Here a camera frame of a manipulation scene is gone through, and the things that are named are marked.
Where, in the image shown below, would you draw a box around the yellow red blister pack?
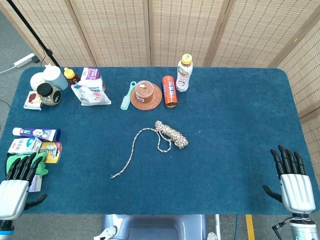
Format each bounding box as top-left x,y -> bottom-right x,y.
39,141 -> 63,165

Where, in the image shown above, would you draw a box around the honey bottle yellow cap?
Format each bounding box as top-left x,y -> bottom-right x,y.
63,67 -> 81,87

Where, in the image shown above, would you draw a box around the toothpaste tube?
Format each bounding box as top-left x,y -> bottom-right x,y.
12,127 -> 62,142

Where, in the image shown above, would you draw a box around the white metal post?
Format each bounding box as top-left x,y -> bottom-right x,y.
214,214 -> 221,240

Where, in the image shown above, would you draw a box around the purple white package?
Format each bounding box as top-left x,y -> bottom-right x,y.
80,67 -> 101,81

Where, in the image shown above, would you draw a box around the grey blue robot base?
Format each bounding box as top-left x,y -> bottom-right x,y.
101,214 -> 208,240

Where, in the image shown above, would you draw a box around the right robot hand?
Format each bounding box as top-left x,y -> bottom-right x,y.
262,144 -> 317,215

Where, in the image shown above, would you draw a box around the blue white milk carton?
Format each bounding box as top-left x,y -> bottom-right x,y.
7,137 -> 43,155

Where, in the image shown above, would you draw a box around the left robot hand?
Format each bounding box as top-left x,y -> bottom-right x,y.
0,152 -> 48,221

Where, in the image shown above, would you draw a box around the clear jar brown contents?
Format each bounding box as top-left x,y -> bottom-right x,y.
135,80 -> 154,103

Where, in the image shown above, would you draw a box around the mint green scrub brush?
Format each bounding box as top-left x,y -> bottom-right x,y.
120,81 -> 138,111

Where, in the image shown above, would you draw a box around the green cloth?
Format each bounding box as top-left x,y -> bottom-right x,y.
5,151 -> 49,181

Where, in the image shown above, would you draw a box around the white power strip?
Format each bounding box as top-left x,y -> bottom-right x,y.
13,52 -> 36,69

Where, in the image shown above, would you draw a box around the white pouch blue print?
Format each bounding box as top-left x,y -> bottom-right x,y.
70,77 -> 112,107

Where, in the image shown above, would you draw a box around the white round bowl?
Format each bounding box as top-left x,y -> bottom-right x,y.
30,71 -> 47,91

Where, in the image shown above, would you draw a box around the small white purple box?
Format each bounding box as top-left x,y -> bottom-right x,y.
28,174 -> 43,193

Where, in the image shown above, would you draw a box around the braided white speckled rope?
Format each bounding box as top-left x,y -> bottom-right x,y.
109,120 -> 189,180

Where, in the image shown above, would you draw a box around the round woven rattan coaster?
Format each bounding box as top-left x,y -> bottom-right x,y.
129,82 -> 163,111

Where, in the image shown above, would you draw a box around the peach drink bottle yellow cap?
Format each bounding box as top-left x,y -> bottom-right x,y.
175,53 -> 194,93

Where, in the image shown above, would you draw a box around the small white carton red picture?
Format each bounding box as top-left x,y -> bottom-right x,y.
23,90 -> 43,111

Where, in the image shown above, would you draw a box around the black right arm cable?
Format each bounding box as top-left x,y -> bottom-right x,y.
271,223 -> 285,239

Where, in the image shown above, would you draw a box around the white jug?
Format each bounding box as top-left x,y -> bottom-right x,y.
42,63 -> 69,91

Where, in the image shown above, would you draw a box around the glass jar black lid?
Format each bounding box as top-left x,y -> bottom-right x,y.
36,83 -> 63,107

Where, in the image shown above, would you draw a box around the white power cable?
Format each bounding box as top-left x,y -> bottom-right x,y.
0,65 -> 16,75

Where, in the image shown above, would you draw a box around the orange drink can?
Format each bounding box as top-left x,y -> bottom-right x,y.
161,75 -> 179,109

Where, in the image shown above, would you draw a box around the black tripod pole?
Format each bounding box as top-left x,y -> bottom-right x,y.
6,0 -> 61,68

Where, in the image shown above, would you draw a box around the blue carpet table mat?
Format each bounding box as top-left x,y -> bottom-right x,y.
0,66 -> 320,216

